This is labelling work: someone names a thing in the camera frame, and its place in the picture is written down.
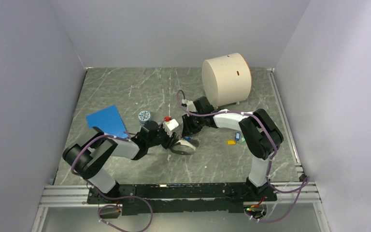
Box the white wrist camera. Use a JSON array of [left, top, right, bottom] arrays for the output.
[[162, 116, 179, 137], [181, 99, 196, 112]]

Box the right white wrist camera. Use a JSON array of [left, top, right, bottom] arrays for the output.
[[181, 99, 196, 112]]

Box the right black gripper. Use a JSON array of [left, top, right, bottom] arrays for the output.
[[182, 112, 205, 137]]

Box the cream cylindrical container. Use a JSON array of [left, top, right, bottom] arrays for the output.
[[201, 53, 252, 107]]

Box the blue flat board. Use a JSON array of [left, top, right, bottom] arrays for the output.
[[86, 105, 129, 139]]

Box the blue key tag on table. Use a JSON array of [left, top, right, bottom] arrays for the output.
[[235, 132, 241, 141]]

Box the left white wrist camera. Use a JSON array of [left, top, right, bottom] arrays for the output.
[[162, 116, 179, 137]]

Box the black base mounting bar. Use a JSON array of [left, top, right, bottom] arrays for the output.
[[87, 181, 277, 216]]

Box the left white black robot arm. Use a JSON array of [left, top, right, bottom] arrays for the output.
[[62, 119, 179, 203]]

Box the yellow key tag on table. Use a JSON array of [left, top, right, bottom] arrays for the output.
[[227, 140, 237, 145]]

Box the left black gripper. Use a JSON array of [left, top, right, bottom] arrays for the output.
[[147, 122, 179, 149]]

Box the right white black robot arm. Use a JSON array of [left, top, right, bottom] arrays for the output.
[[177, 97, 284, 201]]

